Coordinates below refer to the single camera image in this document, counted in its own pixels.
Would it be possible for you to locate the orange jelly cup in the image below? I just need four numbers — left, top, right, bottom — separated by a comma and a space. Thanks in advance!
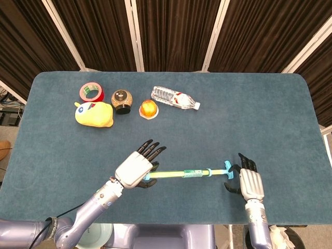
139, 99, 160, 120

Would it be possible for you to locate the clear plastic water bottle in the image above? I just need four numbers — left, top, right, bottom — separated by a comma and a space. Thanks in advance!
151, 86, 201, 110

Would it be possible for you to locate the blue yellow water pump toy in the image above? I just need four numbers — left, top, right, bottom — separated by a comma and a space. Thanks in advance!
150, 160, 234, 180

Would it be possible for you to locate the yellow plush toy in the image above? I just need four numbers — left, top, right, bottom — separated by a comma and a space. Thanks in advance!
74, 101, 115, 128

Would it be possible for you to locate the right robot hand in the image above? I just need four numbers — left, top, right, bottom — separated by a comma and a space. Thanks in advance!
224, 153, 266, 202

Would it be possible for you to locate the dark brown curtain panel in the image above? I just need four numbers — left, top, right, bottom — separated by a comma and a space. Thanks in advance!
0, 0, 81, 101
135, 0, 223, 73
50, 0, 137, 72
209, 0, 332, 73
294, 38, 332, 128

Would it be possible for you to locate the black trash bin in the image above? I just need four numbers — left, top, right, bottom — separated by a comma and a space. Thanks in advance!
243, 225, 306, 249

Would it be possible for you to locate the white table leg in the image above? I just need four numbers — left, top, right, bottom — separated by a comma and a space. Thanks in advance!
225, 224, 234, 249

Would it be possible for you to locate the blue felt table mat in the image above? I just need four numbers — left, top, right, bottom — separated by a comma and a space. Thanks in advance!
0, 72, 332, 225

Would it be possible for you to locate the white metal frame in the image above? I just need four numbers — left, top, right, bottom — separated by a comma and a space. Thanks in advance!
320, 125, 332, 146

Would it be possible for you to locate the red tape roll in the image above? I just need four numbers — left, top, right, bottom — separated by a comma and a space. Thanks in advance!
79, 81, 106, 102

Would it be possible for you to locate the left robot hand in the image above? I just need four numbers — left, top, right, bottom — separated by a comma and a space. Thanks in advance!
114, 139, 167, 189

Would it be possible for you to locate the white partition frame post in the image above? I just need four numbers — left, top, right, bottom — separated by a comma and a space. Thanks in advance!
201, 0, 231, 73
41, 0, 88, 71
0, 79, 27, 105
281, 17, 332, 74
124, 0, 145, 72

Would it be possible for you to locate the light blue bowl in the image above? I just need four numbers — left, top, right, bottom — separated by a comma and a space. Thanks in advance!
77, 222, 114, 249

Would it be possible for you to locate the crumpled white paper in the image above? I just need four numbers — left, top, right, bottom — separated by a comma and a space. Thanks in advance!
268, 225, 296, 249

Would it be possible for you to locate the lavender robot torso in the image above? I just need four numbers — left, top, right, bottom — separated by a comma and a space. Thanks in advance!
107, 223, 216, 249

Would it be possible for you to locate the black equipment box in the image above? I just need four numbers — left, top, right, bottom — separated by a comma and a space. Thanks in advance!
0, 110, 19, 126

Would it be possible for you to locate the dark round jar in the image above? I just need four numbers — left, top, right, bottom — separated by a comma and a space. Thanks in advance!
111, 89, 133, 115

